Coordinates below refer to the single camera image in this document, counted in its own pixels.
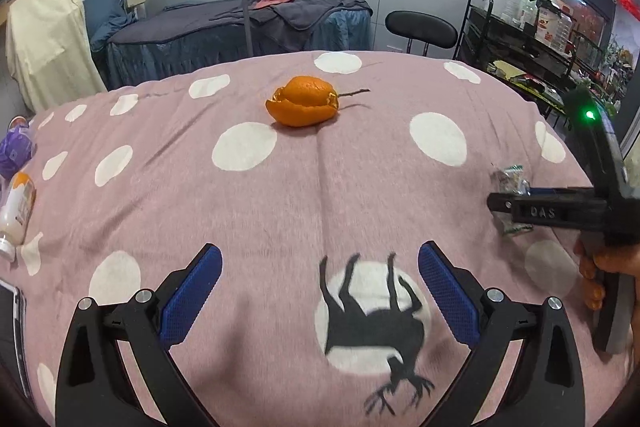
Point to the red hanging decoration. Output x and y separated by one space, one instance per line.
629 3

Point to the cream paper sheet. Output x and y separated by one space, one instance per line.
510 69

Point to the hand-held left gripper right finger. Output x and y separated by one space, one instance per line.
447 292

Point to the smartphone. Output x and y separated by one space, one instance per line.
10 332

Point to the cream cloth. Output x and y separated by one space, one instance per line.
45 47

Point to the orange peel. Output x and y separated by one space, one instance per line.
302 104

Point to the person's right hand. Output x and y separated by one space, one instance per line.
592 292

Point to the purple container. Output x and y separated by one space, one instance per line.
15 152

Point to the blue bedding pile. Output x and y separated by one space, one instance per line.
105 14

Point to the clear green candy wrapper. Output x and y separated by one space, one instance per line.
512 179

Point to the group of pump bottles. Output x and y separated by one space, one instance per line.
525 2

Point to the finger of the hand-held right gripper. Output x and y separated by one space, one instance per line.
560 191
545 210

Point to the grey bed cover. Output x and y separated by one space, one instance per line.
200 19

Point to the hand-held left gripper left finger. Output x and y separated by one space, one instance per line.
192 297

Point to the white bottle with orange label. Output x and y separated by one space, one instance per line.
20 207

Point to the blue skirted massage bed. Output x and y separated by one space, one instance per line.
200 54

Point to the pink polka-dot blanket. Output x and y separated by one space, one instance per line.
300 207

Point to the black cart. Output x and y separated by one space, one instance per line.
505 37

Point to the thin twig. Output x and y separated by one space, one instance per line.
352 93

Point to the black stool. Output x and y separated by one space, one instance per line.
420 27

